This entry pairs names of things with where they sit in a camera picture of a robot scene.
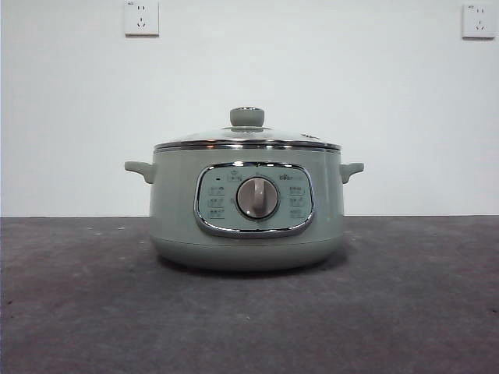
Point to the glass lid with green knob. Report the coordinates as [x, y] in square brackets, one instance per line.
[247, 115]

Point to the pale green electric cooking pot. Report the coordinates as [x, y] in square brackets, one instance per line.
[175, 202]

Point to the white wall socket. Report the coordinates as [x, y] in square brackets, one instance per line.
[478, 21]
[142, 17]

